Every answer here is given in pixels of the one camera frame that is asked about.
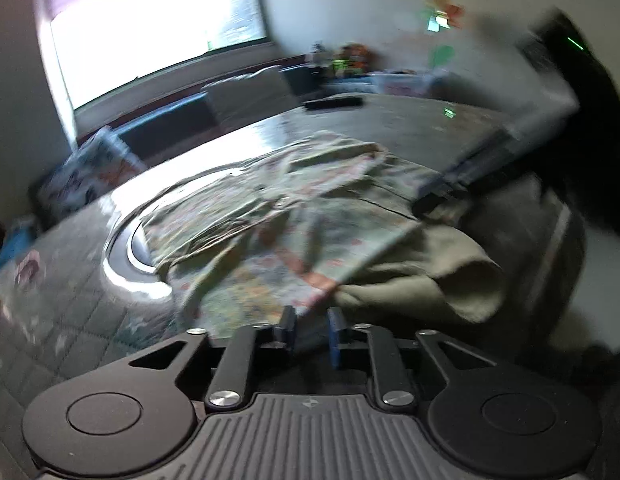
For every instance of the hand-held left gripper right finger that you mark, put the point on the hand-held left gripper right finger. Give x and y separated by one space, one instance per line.
335 336

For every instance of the round glass turntable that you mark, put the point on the round glass turntable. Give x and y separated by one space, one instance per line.
135 255

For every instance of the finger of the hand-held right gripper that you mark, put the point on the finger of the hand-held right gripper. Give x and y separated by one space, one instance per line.
514 135

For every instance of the black remote control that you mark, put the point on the black remote control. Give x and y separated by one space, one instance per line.
334 103

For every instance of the colourful pinwheel toy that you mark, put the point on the colourful pinwheel toy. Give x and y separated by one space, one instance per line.
442 12

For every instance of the butterfly print pillow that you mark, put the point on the butterfly print pillow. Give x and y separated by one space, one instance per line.
90 175

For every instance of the brown plush toy green vest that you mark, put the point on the brown plush toy green vest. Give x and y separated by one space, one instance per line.
342 60

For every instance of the pink hair clip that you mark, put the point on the pink hair clip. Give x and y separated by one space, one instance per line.
29 270

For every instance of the blue cloth bundle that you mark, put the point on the blue cloth bundle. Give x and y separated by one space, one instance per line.
20 232

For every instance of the white pillow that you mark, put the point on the white pillow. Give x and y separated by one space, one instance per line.
250 92

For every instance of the pastel patterned garment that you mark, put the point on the pastel patterned garment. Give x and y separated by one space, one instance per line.
290 240

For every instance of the clear plastic storage box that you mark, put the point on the clear plastic storage box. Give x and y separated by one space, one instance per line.
409 85

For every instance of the orange fox plush toy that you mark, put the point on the orange fox plush toy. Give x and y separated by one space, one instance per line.
361 60

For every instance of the green framed window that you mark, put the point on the green framed window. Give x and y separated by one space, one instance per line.
155 35

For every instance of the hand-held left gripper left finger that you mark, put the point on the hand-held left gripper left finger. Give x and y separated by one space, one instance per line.
290 329

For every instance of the dark teal sofa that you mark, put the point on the dark teal sofa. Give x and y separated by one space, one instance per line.
165 120

